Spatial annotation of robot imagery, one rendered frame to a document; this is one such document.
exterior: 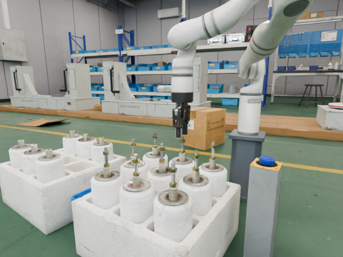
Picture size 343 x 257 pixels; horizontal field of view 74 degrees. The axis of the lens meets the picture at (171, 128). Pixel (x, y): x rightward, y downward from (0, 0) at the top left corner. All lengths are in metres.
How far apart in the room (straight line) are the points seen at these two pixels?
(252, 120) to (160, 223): 0.63
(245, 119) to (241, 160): 0.18
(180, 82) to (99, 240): 0.52
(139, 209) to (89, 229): 0.18
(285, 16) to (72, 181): 0.86
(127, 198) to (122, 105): 2.60
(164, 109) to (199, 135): 1.11
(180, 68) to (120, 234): 0.50
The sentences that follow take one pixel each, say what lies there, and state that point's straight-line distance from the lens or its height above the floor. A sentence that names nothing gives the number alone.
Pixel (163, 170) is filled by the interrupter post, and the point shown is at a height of 0.26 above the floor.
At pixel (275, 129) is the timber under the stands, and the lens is 2.47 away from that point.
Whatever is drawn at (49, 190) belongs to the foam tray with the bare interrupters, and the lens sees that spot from 0.91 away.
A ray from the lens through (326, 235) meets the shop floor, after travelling 1.03.
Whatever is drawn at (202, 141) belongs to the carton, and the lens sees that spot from 1.79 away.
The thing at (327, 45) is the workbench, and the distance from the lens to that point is 6.58.
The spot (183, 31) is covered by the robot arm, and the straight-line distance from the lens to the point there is 0.73.
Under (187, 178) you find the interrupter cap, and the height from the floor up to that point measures 0.25.
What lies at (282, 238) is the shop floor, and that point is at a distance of 0.94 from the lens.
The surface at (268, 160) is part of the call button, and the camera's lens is 0.64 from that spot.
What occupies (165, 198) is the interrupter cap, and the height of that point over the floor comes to 0.25.
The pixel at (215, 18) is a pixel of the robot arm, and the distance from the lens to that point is 0.71.
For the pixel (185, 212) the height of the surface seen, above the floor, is 0.23.
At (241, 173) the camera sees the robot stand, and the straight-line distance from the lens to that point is 1.07.
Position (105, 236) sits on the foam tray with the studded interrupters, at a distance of 0.69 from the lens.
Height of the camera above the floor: 0.53
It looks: 12 degrees down
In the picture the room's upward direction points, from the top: straight up
